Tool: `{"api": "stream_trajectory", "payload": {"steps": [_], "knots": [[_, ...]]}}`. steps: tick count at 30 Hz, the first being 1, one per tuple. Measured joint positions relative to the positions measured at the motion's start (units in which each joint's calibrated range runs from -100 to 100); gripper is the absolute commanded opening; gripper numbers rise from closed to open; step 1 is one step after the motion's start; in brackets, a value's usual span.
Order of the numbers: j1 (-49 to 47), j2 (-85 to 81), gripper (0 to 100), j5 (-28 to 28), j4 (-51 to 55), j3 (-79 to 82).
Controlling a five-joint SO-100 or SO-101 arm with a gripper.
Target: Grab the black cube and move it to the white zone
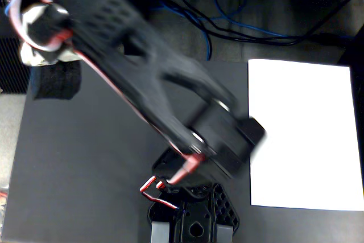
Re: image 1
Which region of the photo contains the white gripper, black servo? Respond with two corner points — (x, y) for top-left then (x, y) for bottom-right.
(19, 2), (82, 68)

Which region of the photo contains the black foam cube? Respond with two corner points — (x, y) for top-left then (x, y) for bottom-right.
(30, 60), (82, 101)

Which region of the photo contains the black ribbed computer case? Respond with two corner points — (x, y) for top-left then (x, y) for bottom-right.
(0, 36), (31, 94)

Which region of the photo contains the black table mat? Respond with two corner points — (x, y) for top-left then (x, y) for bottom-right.
(1, 49), (364, 243)

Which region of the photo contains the clear bag with red parts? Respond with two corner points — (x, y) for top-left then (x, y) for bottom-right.
(0, 180), (10, 223)

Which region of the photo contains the grey table clamp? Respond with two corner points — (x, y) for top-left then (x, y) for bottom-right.
(151, 221), (171, 243)
(216, 224), (234, 243)

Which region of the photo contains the white paper sheet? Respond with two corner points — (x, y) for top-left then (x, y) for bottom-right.
(247, 59), (364, 212)

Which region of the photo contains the long looped red-white servo cable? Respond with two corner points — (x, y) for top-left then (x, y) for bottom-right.
(8, 0), (74, 53)

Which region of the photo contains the red-white-black arm servo cable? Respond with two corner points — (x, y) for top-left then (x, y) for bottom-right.
(73, 49), (206, 184)

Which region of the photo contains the long blue floor cable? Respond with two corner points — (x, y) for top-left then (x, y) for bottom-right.
(159, 0), (355, 61)

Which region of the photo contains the red-white-black base servo cable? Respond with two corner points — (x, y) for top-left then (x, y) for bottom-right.
(139, 176), (180, 210)

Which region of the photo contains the long black floor cable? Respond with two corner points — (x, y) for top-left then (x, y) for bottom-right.
(177, 0), (353, 47)

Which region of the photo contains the black inline cable connector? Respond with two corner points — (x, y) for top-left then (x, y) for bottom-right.
(309, 34), (340, 46)

